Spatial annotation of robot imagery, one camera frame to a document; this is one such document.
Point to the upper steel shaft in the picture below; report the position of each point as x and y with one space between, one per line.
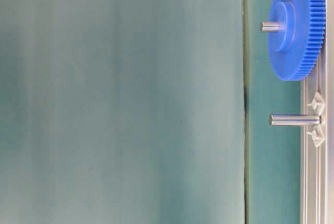
269 26

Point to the aluminium extrusion rail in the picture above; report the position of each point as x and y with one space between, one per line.
317 162

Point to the steel shaft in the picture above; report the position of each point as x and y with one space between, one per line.
294 120
269 26

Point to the white plastic shaft bracket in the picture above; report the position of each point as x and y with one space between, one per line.
318 132

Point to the lower steel shaft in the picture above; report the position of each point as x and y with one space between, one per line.
294 120

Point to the large blue plastic gear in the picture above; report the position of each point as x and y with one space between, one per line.
294 49

